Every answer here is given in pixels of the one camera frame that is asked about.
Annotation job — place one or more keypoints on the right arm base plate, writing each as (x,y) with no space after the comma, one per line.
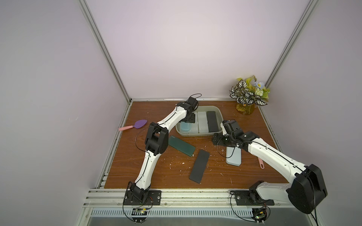
(249,198)

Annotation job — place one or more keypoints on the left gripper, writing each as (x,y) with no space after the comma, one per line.
(193,118)

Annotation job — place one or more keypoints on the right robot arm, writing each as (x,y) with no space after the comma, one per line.
(305,187)

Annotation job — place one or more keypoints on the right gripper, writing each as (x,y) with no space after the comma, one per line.
(219,140)

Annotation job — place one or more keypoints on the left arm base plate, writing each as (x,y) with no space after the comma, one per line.
(152,197)

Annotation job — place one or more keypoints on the black pencil case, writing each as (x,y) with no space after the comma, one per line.
(199,166)
(212,121)

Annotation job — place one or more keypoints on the dark green pencil case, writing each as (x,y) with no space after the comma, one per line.
(181,146)

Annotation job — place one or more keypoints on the right circuit board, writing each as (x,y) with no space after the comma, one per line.
(260,215)

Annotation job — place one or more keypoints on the frosted white case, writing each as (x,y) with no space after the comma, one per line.
(202,122)
(194,128)

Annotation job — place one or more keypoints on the grey-green plastic storage box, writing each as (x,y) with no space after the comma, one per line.
(204,109)

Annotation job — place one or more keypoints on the left circuit board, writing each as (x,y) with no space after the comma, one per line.
(139,215)

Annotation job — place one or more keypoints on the light blue pencil case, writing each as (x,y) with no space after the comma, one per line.
(233,156)

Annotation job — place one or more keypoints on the pink comb brush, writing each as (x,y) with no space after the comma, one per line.
(261,163)

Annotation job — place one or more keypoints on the purple and pink toy shovel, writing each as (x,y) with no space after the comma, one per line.
(137,125)

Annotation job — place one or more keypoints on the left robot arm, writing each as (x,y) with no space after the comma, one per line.
(156,143)

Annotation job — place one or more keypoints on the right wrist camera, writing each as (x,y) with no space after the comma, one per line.
(231,127)

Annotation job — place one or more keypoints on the teal translucent pencil case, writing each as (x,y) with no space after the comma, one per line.
(185,127)

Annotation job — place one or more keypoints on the circuit board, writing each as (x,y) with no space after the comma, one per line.
(139,215)
(260,215)

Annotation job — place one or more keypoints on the aluminium front rail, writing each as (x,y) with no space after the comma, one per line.
(166,198)

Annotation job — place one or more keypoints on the artificial plant in amber vase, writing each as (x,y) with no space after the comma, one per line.
(249,93)

